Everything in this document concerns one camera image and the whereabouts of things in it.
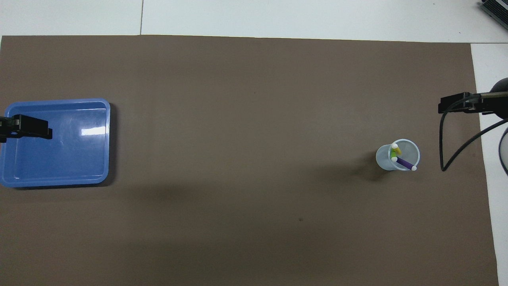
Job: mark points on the translucent white plastic cup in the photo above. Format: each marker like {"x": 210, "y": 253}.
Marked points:
{"x": 383, "y": 159}

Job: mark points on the green highlighter pen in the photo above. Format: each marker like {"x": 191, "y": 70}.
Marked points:
{"x": 393, "y": 155}

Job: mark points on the large brown table mat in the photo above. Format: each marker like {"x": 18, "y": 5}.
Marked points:
{"x": 254, "y": 159}

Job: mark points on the purple highlighter pen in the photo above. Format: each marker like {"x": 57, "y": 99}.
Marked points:
{"x": 405, "y": 163}

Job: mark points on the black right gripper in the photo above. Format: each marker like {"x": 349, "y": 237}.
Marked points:
{"x": 500, "y": 99}

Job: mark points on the blue plastic tray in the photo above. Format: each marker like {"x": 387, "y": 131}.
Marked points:
{"x": 71, "y": 159}

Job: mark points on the yellow highlighter pen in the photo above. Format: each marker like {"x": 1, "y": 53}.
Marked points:
{"x": 397, "y": 150}

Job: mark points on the grey ribbed device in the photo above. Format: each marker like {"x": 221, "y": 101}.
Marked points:
{"x": 496, "y": 8}

